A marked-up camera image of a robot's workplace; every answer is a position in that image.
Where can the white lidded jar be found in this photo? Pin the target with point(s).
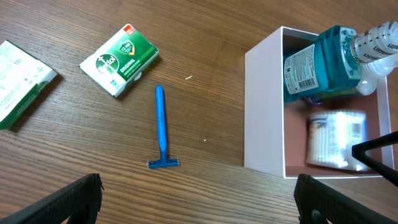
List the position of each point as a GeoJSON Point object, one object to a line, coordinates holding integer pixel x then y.
{"type": "Point", "coordinates": [331, 136]}

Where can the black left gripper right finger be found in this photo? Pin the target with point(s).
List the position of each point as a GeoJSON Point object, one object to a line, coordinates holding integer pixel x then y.
{"type": "Point", "coordinates": [319, 203]}

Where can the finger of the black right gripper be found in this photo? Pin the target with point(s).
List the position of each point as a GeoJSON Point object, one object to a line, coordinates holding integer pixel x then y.
{"type": "Point", "coordinates": [359, 153]}

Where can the white cardboard box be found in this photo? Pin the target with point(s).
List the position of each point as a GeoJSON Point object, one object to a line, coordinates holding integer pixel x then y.
{"type": "Point", "coordinates": [276, 132]}

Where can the green white packet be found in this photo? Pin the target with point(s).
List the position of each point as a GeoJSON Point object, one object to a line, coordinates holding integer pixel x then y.
{"type": "Point", "coordinates": [120, 61]}

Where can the blue disposable razor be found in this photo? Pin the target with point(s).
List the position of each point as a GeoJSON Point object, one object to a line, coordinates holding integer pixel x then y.
{"type": "Point", "coordinates": [164, 159]}

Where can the teal liquid bottle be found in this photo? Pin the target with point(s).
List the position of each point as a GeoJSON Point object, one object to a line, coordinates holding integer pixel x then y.
{"type": "Point", "coordinates": [327, 65]}

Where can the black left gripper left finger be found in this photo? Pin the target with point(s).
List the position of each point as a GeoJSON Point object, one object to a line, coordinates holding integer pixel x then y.
{"type": "Point", "coordinates": [76, 203]}

